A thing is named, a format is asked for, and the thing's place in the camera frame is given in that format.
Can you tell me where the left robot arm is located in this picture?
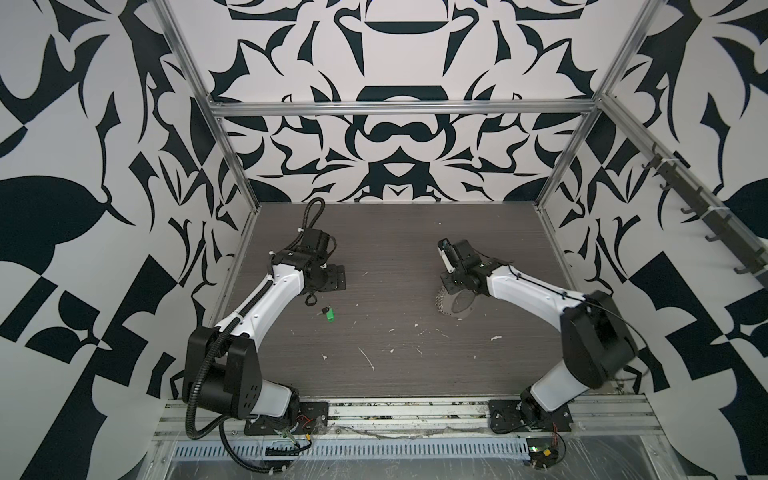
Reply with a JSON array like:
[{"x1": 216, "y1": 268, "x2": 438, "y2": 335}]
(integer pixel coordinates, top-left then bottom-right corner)
[{"x1": 182, "y1": 228, "x2": 346, "y2": 419}]

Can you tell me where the wall hook rail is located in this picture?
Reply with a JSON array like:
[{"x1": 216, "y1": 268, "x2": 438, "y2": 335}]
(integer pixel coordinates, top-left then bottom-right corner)
[{"x1": 640, "y1": 143, "x2": 767, "y2": 289}]

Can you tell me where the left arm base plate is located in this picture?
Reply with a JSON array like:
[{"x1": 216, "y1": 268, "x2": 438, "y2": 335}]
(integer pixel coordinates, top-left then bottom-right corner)
[{"x1": 244, "y1": 401, "x2": 329, "y2": 436}]

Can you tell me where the left corrugated black cable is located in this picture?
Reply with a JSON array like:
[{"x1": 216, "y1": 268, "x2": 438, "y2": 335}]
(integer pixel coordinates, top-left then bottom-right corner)
[{"x1": 184, "y1": 196, "x2": 328, "y2": 475}]

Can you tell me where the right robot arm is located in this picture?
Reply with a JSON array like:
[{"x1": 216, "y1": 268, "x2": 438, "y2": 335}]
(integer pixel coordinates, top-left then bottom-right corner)
[{"x1": 436, "y1": 239, "x2": 639, "y2": 433}]

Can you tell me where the metal keyring chain loop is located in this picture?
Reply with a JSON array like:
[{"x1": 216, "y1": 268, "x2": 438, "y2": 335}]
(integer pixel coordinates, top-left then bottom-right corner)
[{"x1": 433, "y1": 284, "x2": 479, "y2": 320}]

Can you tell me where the white slotted cable duct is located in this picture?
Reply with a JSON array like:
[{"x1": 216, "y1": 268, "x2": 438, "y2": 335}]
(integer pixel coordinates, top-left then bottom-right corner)
[{"x1": 170, "y1": 437, "x2": 532, "y2": 462}]

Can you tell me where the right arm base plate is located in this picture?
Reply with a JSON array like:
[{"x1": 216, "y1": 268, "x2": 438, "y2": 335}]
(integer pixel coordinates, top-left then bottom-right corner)
[{"x1": 488, "y1": 399, "x2": 573, "y2": 434}]

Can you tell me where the small circuit board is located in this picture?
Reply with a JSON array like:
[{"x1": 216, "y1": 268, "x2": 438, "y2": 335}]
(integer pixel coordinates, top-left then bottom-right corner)
[{"x1": 524, "y1": 436, "x2": 567, "y2": 470}]

